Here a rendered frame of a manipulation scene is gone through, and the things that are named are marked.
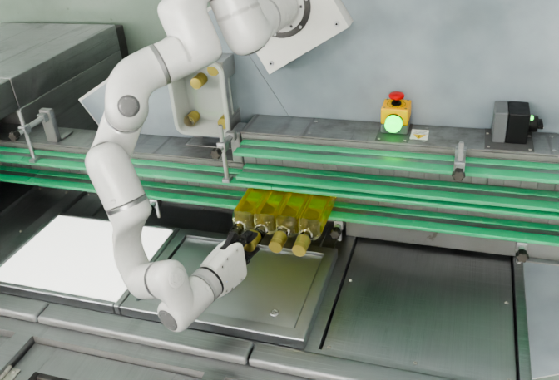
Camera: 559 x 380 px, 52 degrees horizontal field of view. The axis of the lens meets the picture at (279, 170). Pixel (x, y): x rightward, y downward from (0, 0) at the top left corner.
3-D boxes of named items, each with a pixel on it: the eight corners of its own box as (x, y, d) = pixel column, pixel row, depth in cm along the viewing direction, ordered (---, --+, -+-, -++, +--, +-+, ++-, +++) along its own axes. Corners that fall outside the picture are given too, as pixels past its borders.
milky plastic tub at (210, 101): (188, 121, 176) (175, 134, 169) (177, 51, 166) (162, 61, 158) (241, 125, 171) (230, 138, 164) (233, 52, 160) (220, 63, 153)
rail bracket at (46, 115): (61, 136, 191) (16, 169, 173) (48, 89, 183) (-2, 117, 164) (74, 137, 190) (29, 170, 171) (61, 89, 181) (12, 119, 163)
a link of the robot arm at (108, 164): (184, 178, 114) (175, 176, 128) (140, 77, 111) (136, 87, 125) (105, 213, 109) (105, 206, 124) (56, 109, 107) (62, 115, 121)
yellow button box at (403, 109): (384, 120, 157) (380, 133, 151) (384, 96, 153) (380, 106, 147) (410, 122, 155) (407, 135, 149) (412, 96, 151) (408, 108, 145)
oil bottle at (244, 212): (258, 190, 165) (230, 234, 148) (256, 174, 163) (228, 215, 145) (276, 193, 164) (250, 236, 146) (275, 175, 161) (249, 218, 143)
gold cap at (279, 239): (274, 241, 142) (268, 252, 138) (273, 229, 140) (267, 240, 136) (288, 244, 140) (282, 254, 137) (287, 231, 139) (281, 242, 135)
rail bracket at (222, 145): (231, 168, 164) (215, 190, 153) (225, 113, 155) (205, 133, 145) (241, 169, 163) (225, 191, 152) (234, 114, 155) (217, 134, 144)
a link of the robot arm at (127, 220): (153, 190, 115) (195, 283, 118) (119, 201, 123) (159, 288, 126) (120, 207, 109) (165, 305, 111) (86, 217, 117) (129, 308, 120)
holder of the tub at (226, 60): (192, 136, 179) (180, 148, 173) (178, 51, 166) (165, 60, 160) (243, 140, 174) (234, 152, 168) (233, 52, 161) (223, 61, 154)
